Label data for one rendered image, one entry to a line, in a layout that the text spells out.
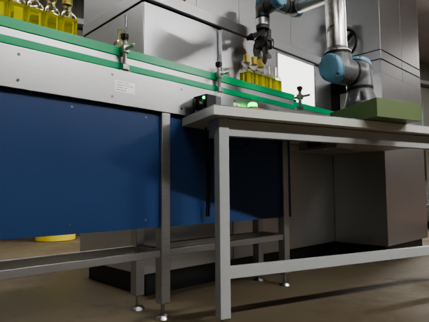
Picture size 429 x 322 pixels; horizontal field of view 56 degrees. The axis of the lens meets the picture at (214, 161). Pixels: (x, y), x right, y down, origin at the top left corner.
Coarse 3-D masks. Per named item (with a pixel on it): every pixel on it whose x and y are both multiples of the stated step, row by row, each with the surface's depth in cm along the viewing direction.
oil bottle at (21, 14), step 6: (12, 0) 129; (18, 0) 130; (24, 0) 132; (12, 6) 129; (18, 6) 130; (24, 6) 131; (12, 12) 128; (18, 12) 130; (24, 12) 131; (18, 18) 130; (24, 18) 131
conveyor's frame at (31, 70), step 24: (0, 48) 113; (24, 48) 118; (0, 72) 113; (24, 72) 118; (48, 72) 122; (72, 72) 128; (96, 72) 134; (120, 72) 140; (72, 96) 127; (96, 96) 133; (120, 96) 139; (144, 96) 146; (168, 96) 154; (192, 96) 162
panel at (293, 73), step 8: (280, 56) 252; (280, 64) 251; (288, 64) 257; (296, 64) 263; (304, 64) 270; (280, 72) 251; (288, 72) 256; (296, 72) 263; (304, 72) 269; (312, 72) 276; (288, 80) 256; (296, 80) 262; (304, 80) 268; (312, 80) 275; (288, 88) 255; (296, 88) 262; (304, 88) 268; (312, 88) 275; (312, 96) 274; (312, 104) 274
